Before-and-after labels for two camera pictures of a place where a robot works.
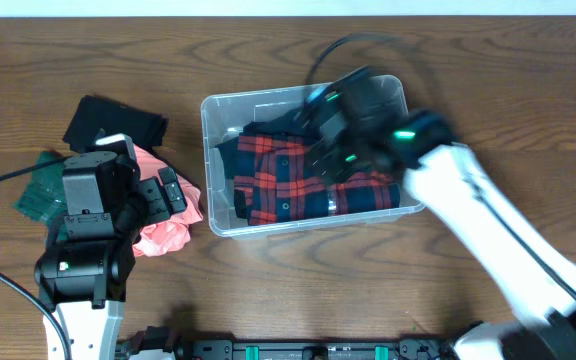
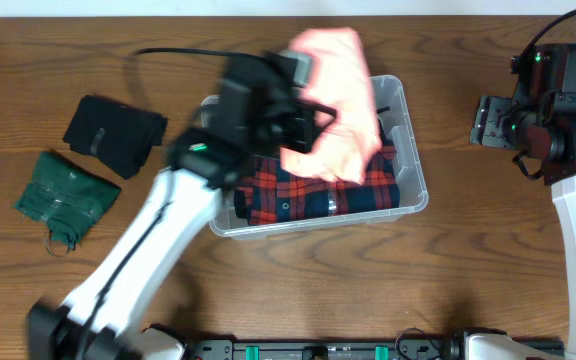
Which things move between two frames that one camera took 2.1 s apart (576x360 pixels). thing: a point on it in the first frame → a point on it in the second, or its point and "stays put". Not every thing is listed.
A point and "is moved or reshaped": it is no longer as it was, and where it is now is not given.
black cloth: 94,114 stays put
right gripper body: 340,162 → 501,120
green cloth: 44,196 stays put
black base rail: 162,343 stays put
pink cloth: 172,233 is moved or reshaped
